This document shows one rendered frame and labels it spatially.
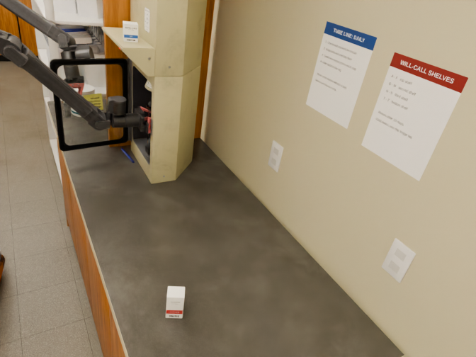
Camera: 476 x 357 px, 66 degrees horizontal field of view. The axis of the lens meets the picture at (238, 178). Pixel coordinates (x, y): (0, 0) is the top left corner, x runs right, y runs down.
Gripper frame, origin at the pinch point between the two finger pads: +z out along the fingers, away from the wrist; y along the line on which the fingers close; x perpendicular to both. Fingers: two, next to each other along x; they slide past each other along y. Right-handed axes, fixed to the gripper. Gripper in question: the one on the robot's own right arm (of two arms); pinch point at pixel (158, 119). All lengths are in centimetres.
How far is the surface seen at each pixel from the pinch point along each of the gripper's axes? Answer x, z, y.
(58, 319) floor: 120, -46, 6
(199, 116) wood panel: 9.9, 31.5, 23.0
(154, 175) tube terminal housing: 19.5, -5.3, -14.0
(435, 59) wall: -53, 34, -89
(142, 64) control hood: -27.3, -12.5, -13.6
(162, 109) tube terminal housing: -10.3, -3.9, -13.8
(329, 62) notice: -42, 34, -55
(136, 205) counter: 24.1, -16.6, -27.2
